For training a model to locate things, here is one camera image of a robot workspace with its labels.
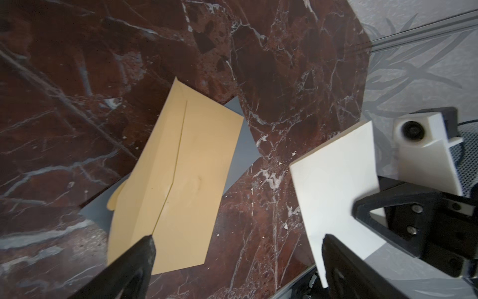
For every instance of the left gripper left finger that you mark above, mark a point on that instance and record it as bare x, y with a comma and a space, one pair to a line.
127, 277

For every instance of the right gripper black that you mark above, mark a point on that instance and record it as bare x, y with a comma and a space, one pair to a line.
438, 228

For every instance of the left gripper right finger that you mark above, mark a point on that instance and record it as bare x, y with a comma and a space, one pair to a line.
349, 277

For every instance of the cream paper sheet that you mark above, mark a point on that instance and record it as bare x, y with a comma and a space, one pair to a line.
328, 181

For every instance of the brown kraft envelope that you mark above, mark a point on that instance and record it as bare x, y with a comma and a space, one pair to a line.
175, 189

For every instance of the white wire mesh basket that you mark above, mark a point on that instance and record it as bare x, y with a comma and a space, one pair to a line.
465, 156

